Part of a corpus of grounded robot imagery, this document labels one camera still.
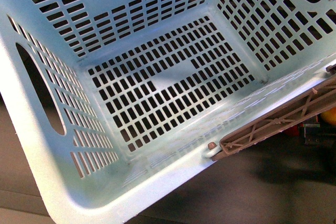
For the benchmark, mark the red apple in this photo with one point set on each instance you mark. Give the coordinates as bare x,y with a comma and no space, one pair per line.
292,131

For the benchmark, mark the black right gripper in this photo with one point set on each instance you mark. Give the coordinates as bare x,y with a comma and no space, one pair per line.
317,133

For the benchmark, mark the light teal plastic basket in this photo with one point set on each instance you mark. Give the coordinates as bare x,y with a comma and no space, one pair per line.
118,102

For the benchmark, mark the yellow red mango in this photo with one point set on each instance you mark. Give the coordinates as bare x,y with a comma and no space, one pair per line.
329,116

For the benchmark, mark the brown basket handle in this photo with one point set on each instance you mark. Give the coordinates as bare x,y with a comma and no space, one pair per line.
312,102

